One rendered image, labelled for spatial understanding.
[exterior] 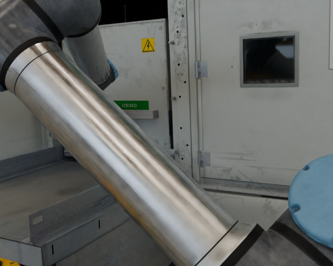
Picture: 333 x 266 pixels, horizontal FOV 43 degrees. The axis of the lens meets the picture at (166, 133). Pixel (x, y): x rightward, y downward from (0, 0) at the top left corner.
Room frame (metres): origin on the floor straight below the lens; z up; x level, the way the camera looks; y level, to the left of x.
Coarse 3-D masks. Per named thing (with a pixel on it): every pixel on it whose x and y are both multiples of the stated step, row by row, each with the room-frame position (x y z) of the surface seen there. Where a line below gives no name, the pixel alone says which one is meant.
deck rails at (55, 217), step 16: (0, 160) 1.51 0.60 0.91; (16, 160) 1.57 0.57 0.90; (32, 160) 1.64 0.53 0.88; (48, 160) 1.71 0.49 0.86; (0, 176) 1.50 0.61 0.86; (16, 176) 1.53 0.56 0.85; (96, 192) 1.11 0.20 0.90; (48, 208) 0.95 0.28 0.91; (64, 208) 1.00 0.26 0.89; (80, 208) 1.05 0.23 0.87; (96, 208) 1.10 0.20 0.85; (32, 224) 0.91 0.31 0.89; (48, 224) 0.95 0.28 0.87; (64, 224) 1.00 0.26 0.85; (32, 240) 0.91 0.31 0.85
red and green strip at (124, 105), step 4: (120, 104) 1.65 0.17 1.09; (124, 104) 1.64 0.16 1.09; (128, 104) 1.63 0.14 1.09; (132, 104) 1.62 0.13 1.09; (136, 104) 1.61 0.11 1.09; (140, 104) 1.61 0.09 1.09; (144, 104) 1.60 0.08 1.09; (148, 104) 1.59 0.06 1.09; (124, 108) 1.64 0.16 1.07; (128, 108) 1.63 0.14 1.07; (132, 108) 1.62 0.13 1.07; (136, 108) 1.61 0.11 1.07; (140, 108) 1.61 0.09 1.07; (144, 108) 1.60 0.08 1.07; (148, 108) 1.59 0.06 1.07
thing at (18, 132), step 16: (0, 0) 1.66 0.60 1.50; (0, 96) 1.66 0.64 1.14; (0, 112) 1.65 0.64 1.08; (16, 112) 1.71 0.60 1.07; (0, 128) 1.65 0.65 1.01; (16, 128) 1.71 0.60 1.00; (32, 128) 1.77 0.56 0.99; (0, 144) 1.64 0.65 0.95; (16, 144) 1.70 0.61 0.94; (32, 144) 1.76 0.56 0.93
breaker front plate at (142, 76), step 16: (112, 32) 1.66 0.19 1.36; (128, 32) 1.62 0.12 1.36; (144, 32) 1.59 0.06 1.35; (160, 32) 1.56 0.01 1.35; (64, 48) 1.78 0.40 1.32; (112, 48) 1.66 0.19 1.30; (128, 48) 1.63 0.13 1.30; (160, 48) 1.56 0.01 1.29; (128, 64) 1.63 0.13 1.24; (144, 64) 1.59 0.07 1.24; (160, 64) 1.56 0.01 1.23; (128, 80) 1.63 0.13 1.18; (144, 80) 1.59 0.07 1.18; (160, 80) 1.56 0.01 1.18; (112, 96) 1.67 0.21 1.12; (128, 96) 1.63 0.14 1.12; (144, 96) 1.60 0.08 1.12; (160, 96) 1.56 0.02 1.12; (160, 112) 1.56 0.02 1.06; (144, 128) 1.60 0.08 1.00; (160, 128) 1.57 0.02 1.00; (160, 144) 1.57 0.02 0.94
